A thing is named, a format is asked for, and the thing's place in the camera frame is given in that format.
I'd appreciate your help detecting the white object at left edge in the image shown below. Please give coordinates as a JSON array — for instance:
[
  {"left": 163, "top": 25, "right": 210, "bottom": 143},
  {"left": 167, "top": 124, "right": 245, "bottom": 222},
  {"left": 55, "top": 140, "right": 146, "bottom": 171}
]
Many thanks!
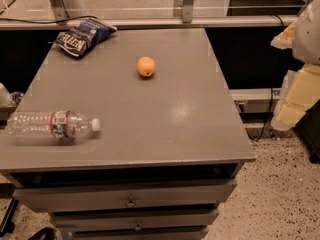
[{"left": 0, "top": 83, "right": 12, "bottom": 107}]

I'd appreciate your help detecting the black cable at floor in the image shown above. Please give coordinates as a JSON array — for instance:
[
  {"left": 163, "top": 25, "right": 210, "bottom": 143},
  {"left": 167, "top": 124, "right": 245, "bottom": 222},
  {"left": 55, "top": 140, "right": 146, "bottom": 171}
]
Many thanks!
[{"left": 248, "top": 14, "right": 285, "bottom": 142}]

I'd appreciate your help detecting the bottom drawer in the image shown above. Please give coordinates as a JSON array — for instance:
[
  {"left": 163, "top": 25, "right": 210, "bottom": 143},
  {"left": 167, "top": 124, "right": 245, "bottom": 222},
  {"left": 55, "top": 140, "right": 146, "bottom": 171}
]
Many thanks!
[{"left": 72, "top": 226, "right": 209, "bottom": 240}]

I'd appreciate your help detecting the blue Kettle chip bag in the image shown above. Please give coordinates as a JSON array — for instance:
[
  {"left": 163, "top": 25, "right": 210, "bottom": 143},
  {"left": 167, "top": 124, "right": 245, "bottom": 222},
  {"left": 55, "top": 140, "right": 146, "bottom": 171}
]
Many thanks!
[{"left": 54, "top": 18, "right": 117, "bottom": 57}]

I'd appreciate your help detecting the middle drawer with knob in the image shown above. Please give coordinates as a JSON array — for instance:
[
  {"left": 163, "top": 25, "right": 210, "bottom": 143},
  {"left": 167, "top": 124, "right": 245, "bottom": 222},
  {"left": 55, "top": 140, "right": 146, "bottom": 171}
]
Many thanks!
[{"left": 52, "top": 208, "right": 218, "bottom": 232}]

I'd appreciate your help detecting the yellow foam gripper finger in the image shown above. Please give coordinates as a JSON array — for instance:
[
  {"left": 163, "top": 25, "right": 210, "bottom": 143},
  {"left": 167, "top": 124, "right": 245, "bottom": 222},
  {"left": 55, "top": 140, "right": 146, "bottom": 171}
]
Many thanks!
[
  {"left": 271, "top": 22, "right": 296, "bottom": 50},
  {"left": 271, "top": 64, "right": 320, "bottom": 131}
]

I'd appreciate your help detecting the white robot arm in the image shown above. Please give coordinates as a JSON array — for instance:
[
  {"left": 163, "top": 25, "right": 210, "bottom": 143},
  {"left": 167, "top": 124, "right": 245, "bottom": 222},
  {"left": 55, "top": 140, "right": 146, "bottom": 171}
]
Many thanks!
[{"left": 271, "top": 0, "right": 320, "bottom": 131}]

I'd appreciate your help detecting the black cable on rail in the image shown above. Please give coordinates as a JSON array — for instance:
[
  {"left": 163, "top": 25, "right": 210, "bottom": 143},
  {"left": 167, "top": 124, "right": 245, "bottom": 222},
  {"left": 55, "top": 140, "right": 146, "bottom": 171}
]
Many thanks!
[{"left": 0, "top": 15, "right": 98, "bottom": 25}]

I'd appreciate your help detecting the orange fruit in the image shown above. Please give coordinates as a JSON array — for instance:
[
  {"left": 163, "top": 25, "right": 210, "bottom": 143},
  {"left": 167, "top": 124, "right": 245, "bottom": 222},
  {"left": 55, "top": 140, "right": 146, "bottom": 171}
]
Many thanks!
[{"left": 136, "top": 56, "right": 156, "bottom": 77}]

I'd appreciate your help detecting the clear plastic water bottle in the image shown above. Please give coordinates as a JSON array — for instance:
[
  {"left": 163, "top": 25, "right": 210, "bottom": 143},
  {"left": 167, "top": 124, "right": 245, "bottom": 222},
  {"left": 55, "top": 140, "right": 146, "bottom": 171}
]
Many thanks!
[{"left": 6, "top": 110, "right": 100, "bottom": 139}]

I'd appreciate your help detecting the top drawer with knob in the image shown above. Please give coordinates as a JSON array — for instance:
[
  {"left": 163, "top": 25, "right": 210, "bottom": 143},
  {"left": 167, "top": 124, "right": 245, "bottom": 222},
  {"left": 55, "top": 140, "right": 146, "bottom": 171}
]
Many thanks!
[{"left": 14, "top": 179, "right": 237, "bottom": 213}]

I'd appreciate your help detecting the drawer with knob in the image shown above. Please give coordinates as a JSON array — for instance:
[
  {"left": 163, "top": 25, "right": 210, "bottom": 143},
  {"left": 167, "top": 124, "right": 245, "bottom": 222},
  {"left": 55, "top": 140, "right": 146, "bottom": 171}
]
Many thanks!
[
  {"left": 14, "top": 179, "right": 237, "bottom": 213},
  {"left": 52, "top": 208, "right": 218, "bottom": 232}
]

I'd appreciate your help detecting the grey drawer cabinet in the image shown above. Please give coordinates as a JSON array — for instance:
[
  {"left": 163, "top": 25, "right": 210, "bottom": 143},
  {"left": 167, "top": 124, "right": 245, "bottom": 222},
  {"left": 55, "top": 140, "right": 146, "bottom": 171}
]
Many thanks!
[{"left": 0, "top": 27, "right": 257, "bottom": 240}]

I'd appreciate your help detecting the metal frame rail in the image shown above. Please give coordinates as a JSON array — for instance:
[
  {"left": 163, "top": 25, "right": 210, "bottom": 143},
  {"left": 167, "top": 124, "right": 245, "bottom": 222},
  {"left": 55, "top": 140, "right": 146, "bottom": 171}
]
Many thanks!
[{"left": 0, "top": 15, "right": 298, "bottom": 31}]

